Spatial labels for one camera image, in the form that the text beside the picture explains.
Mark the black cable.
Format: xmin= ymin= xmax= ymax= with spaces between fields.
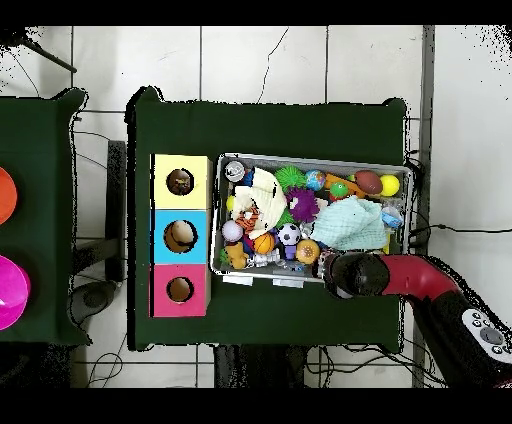
xmin=409 ymin=220 xmax=512 ymax=238

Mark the brown toy football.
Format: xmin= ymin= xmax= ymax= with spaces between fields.
xmin=355 ymin=169 xmax=385 ymax=195

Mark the large green spiky ball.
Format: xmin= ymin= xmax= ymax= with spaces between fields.
xmin=274 ymin=165 xmax=309 ymax=193

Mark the dark green side table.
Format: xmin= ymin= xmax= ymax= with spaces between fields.
xmin=0 ymin=87 xmax=89 ymax=347

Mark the mint green cloth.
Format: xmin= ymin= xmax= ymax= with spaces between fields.
xmin=311 ymin=197 xmax=390 ymax=252

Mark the clear mesh bin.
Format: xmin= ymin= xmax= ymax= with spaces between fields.
xmin=209 ymin=151 xmax=414 ymax=289

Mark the pink disc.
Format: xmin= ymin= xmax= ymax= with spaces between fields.
xmin=0 ymin=255 xmax=32 ymax=331

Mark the purple spiky ball with eyes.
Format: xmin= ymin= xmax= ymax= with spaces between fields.
xmin=285 ymin=188 xmax=321 ymax=225

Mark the yellow ball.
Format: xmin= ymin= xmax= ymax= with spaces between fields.
xmin=379 ymin=174 xmax=401 ymax=197

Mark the black tripod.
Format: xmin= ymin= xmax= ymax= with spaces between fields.
xmin=0 ymin=27 xmax=79 ymax=75

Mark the white ball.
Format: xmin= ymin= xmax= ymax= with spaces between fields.
xmin=221 ymin=220 xmax=245 ymax=244

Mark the silver drink can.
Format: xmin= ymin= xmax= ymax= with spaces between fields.
xmin=224 ymin=160 xmax=246 ymax=183

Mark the small soccer ball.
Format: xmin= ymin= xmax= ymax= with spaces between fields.
xmin=278 ymin=223 xmax=302 ymax=247

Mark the orange disc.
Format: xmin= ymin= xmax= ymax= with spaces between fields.
xmin=0 ymin=166 xmax=19 ymax=227

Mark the pale yellow cloth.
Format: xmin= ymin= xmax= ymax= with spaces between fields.
xmin=230 ymin=167 xmax=288 ymax=240

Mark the dark green table cloth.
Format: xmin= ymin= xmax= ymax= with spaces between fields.
xmin=126 ymin=86 xmax=409 ymax=353

